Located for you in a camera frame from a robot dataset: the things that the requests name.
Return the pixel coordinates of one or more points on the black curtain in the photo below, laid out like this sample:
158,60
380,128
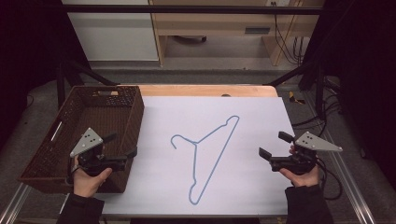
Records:
364,77
28,46

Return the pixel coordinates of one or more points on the yellow and black tool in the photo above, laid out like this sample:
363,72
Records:
294,99

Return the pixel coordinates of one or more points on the light wooden desk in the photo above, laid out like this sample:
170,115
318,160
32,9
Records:
218,21

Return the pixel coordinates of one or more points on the brown woven plastic basket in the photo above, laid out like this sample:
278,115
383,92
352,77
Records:
102,118

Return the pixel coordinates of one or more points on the black metal frame strut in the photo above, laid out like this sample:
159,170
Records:
84,73
311,70

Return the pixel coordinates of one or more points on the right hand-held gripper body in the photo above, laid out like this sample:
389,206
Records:
299,163

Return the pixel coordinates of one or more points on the aluminium rail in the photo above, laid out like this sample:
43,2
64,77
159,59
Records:
348,183
14,205

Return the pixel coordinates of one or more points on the person's right hand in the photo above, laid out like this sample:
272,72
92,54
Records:
303,179

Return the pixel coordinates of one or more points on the white cabinet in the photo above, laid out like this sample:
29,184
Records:
115,37

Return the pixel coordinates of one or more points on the white paper sheet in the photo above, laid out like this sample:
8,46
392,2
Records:
249,186

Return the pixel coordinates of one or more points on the black horizontal frame bar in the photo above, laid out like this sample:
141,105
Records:
186,9

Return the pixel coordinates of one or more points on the person's left hand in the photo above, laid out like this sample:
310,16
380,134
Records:
87,183

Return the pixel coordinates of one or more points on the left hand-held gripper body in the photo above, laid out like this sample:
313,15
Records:
93,161

